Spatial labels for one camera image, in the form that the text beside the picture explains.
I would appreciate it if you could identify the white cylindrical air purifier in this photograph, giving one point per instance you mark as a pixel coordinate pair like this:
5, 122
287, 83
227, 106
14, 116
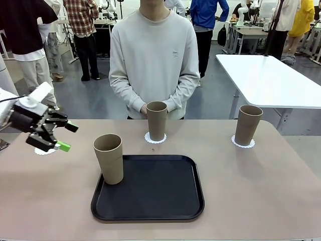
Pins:
5, 77

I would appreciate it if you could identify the black tripod pole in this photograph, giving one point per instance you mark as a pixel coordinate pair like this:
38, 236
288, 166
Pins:
274, 27

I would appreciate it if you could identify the black plastic tray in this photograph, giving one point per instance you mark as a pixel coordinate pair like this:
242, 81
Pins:
155, 198

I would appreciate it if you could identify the person's left forearm grey sleeve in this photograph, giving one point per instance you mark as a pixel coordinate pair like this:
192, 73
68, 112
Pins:
186, 88

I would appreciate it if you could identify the bystander plaid shirt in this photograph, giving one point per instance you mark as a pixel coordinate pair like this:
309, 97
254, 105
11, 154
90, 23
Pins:
82, 20

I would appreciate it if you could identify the bystander grey patterned skirt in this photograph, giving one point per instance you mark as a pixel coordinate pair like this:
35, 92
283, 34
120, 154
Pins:
54, 52

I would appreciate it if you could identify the grey background desk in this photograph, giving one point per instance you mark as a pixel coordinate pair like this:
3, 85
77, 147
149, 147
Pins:
247, 32

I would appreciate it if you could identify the person's right forearm grey sleeve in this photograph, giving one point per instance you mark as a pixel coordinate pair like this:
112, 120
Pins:
123, 90

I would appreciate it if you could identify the tan paper cup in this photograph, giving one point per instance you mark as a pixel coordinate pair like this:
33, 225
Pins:
247, 128
157, 123
110, 160

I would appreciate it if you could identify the brown flat object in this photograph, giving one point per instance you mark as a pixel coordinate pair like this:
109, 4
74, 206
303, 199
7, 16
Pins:
3, 144

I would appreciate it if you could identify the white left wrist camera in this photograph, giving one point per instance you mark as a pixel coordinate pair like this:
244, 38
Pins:
37, 96

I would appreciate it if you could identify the bystander yellow coat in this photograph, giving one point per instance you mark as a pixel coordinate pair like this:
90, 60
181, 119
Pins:
303, 20

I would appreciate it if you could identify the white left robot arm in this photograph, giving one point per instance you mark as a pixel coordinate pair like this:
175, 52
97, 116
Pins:
5, 110

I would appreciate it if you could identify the white scalloped paper coaster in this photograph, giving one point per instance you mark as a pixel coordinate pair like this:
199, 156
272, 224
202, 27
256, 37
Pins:
41, 152
155, 141
242, 145

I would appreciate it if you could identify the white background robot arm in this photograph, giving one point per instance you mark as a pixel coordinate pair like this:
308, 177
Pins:
242, 12

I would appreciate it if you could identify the black hanging bag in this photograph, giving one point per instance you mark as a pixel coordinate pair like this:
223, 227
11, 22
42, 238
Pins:
222, 36

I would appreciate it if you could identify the person's right hand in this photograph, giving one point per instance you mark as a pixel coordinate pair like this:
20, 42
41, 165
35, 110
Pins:
144, 110

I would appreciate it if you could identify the bystander blue shirt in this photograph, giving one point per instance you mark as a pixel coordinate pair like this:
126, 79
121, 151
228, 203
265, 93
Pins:
205, 15

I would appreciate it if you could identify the grey crumpled cloth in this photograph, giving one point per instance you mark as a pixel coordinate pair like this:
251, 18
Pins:
288, 59

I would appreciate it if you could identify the person's left hand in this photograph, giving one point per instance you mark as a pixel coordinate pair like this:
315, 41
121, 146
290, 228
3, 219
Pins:
171, 104

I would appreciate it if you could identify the person torso grey sweatshirt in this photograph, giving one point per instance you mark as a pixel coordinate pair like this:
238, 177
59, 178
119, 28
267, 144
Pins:
153, 50

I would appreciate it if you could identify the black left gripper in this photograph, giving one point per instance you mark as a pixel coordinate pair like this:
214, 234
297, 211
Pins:
26, 120

